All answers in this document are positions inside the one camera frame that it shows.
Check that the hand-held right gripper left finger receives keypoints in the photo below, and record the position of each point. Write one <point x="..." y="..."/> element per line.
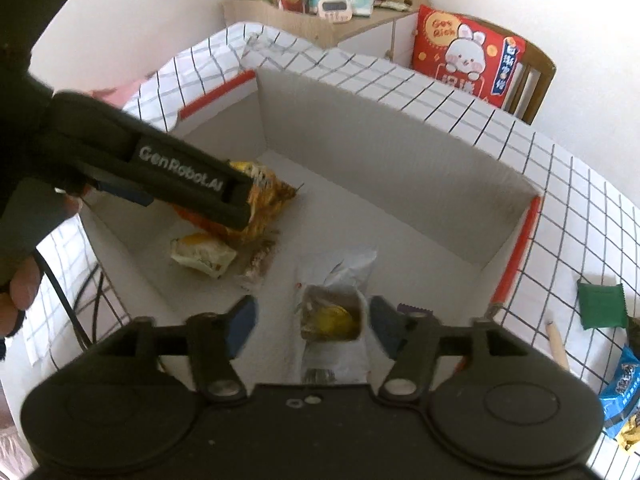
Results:
<point x="242" y="325"/>

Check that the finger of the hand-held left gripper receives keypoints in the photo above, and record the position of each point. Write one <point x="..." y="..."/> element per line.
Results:
<point x="235" y="205"/>
<point x="125" y="195"/>

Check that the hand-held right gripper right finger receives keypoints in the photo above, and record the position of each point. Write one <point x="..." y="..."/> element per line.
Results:
<point x="385" y="330"/>

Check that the purple candy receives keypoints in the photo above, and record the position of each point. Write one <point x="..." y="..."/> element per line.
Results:
<point x="415" y="310"/>

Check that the red yellow snack packet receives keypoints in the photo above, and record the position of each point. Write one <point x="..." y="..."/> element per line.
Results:
<point x="270" y="195"/>

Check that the clear nut bar packet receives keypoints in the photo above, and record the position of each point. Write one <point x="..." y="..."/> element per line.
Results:
<point x="257" y="265"/>

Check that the clear packet with yellow food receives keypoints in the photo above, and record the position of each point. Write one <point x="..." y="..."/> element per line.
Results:
<point x="345" y="270"/>

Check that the white cardboard box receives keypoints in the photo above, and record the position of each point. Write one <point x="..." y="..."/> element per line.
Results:
<point x="375" y="160"/>

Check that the green snack packet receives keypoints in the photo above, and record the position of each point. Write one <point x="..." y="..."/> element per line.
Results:
<point x="602" y="305"/>

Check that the blue snack packet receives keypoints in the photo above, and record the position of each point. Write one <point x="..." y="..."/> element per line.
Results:
<point x="622" y="385"/>

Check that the person's left hand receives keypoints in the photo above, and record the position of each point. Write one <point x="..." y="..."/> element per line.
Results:
<point x="20" y="295"/>

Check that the pink cushion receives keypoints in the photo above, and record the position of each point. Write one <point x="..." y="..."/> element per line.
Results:
<point x="117" y="94"/>

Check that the wooden stick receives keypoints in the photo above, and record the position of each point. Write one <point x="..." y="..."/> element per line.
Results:
<point x="556" y="342"/>

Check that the wooden side cabinet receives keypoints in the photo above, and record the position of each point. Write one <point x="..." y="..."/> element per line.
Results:
<point x="310" y="27"/>

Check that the white kitchen timer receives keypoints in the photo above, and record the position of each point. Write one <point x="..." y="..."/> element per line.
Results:
<point x="334" y="10"/>

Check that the white checked tablecloth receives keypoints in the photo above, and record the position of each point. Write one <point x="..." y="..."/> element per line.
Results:
<point x="550" y="185"/>

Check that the snack bars on cabinet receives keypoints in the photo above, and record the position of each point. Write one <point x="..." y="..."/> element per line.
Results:
<point x="397" y="5"/>

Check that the gold wrapped candy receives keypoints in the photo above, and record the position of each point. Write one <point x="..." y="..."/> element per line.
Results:
<point x="631" y="430"/>

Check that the red rabbit print cushion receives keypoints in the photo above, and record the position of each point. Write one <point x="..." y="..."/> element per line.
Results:
<point x="465" y="60"/>

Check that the wooden chair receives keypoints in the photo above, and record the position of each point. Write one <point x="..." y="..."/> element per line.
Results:
<point x="542" y="75"/>

